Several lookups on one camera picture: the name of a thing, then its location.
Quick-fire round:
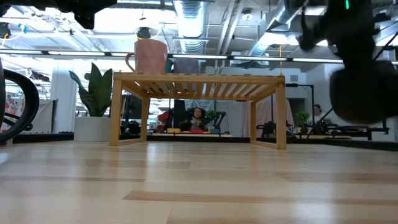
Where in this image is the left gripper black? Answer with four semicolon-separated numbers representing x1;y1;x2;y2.
55;0;118;30

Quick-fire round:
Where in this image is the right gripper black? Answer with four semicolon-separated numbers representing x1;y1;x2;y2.
297;9;379;75

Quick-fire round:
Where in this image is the black mug with orange interior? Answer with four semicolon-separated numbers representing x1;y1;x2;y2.
329;60;398;126

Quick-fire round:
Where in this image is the pink faceted coffee mug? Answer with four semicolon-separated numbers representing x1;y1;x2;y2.
124;38;169;75

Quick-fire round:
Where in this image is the lavender grey coffee mug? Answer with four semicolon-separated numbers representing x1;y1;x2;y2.
172;57;201;75

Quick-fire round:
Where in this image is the long ceiling light strip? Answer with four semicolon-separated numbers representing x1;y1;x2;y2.
0;49;398;65

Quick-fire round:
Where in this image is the person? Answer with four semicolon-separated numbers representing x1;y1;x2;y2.
312;103;325;126
185;106;209;132

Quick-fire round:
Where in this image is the white room column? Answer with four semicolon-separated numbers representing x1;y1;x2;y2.
50;60;77;134

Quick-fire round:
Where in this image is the pale pink hanging cloth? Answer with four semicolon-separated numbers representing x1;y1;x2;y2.
243;98;295;138

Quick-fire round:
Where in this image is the wooden slatted shelf rack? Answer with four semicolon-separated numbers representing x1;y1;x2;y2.
108;72;287;151

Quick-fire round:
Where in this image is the snake plant in white pot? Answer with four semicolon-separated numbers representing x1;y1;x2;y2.
68;62;114;142

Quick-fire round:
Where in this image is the small green potted plant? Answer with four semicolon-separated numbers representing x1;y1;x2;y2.
206;109;219;134

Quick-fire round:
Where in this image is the ribbed silver ventilation duct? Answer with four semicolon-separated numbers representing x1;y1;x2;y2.
172;0;206;54

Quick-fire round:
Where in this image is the black aluminium frame rail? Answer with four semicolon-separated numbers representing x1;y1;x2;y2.
11;133;398;152

